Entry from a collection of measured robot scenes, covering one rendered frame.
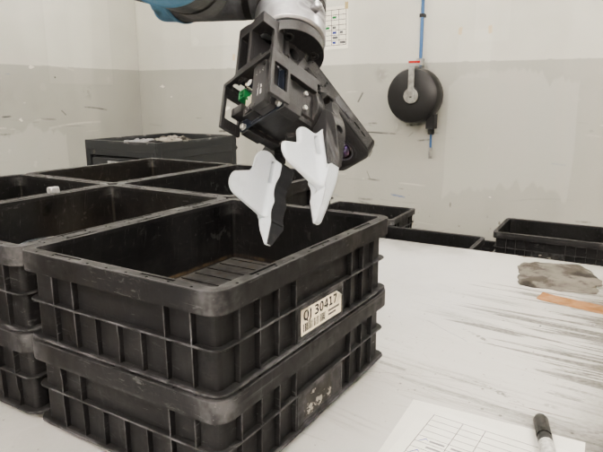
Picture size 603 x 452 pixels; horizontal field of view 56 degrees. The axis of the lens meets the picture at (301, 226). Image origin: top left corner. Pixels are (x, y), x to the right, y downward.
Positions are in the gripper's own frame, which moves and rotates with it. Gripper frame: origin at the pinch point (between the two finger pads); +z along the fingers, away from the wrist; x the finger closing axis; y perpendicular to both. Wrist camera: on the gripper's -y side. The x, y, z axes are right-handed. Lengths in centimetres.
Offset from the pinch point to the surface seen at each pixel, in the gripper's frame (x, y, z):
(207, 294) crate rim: -8.5, 2.8, 5.2
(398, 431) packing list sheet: -11.8, -29.7, 12.5
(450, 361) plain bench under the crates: -14.3, -47.4, -0.3
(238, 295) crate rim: -8.1, -0.3, 4.4
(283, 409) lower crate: -16.4, -14.4, 11.6
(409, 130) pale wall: -147, -246, -229
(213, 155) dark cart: -168, -101, -142
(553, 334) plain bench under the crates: -6, -67, -8
